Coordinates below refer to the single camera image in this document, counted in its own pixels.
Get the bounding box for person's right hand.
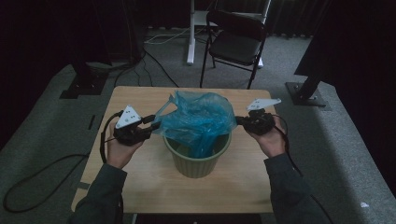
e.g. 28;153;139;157
247;115;288;159

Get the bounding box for black folding chair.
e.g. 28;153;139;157
199;9;269;91

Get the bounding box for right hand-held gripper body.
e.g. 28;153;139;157
244;98;282;136

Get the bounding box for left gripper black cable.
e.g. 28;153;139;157
2;110;125;215

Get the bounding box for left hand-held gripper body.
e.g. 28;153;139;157
112;105;154;147

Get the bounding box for black stand with base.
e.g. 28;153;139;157
285;74;329;108
59;60;110;100

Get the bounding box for person's left hand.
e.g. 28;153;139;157
106;122;145;170

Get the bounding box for white floor cable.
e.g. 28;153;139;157
143;27;191;46

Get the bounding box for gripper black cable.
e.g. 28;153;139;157
273;114;334;224
2;110;125;215

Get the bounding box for black floor cables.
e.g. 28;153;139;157
113;46;180;89

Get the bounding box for blue plastic trash bag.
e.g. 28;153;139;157
152;90;238;159

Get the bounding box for green ribbed trash bin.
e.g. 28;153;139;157
163;132;233;179

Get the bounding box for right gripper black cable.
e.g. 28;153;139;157
273;114;334;224

